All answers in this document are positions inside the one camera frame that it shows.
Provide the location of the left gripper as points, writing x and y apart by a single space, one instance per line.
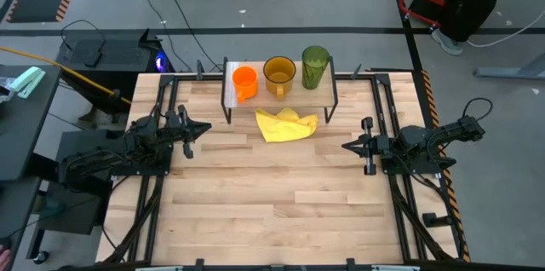
181 132

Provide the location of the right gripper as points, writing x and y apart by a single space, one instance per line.
379 146

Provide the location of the green faceted glass tumbler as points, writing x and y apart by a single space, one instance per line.
315 66

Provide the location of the amber yellow mug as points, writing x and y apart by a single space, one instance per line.
279 76

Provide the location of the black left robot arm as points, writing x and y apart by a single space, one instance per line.
106 156

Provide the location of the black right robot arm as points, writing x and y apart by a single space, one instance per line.
447 134

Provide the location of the wooden shelf with black legs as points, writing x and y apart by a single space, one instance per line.
298 96

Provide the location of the yellow cloth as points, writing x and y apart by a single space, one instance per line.
285 128

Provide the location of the black computer tower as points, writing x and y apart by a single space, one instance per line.
119 53

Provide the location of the orange black striped edge strip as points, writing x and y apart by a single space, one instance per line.
455 207

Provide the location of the black storage box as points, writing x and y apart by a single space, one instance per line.
72 207

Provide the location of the grey metal table foot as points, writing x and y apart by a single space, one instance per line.
502 73

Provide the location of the black side desk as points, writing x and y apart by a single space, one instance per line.
21 134

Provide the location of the mint green stapler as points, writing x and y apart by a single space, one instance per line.
27 81

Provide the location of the person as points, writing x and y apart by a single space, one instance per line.
468 2

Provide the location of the clear plastic bag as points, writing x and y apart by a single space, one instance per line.
6 90

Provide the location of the black caster wheel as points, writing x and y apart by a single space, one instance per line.
41 257

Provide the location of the person's hand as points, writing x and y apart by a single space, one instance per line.
4 259

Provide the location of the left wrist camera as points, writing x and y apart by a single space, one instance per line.
145 126

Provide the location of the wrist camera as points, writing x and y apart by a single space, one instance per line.
413 136
145 126

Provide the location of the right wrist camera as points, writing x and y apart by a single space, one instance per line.
413 136

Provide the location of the black metal rig frame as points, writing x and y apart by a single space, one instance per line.
368 76

